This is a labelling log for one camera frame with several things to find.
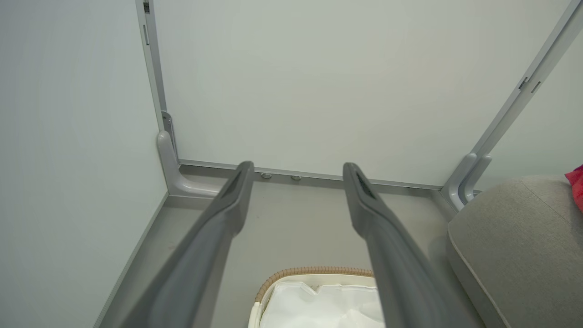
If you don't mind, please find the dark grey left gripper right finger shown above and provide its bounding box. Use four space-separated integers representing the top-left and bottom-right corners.
343 162 470 328

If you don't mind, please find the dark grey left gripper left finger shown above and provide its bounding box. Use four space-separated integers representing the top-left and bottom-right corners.
120 160 255 328

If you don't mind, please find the red and white garment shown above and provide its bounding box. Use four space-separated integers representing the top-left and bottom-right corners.
564 164 583 214

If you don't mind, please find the white basket liner cloth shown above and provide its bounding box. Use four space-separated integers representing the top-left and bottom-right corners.
259 281 387 328

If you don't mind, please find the woven laundry basket brown rim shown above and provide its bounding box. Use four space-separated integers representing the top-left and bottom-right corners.
248 266 378 328

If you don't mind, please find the grey fabric sofa seat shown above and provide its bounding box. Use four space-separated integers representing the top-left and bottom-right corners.
446 175 583 328

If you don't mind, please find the grey curved partition foot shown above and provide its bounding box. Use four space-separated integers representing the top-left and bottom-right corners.
157 130 228 198

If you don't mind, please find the grey double partition foot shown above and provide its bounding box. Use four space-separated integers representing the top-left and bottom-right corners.
443 152 493 213

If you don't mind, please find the grey partition bottom rail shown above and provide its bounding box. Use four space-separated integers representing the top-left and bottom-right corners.
177 159 443 191

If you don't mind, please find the grey partition corner post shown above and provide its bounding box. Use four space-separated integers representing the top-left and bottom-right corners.
135 0 179 160

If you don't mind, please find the grey slanted partition post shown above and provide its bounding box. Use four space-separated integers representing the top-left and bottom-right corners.
469 0 583 158

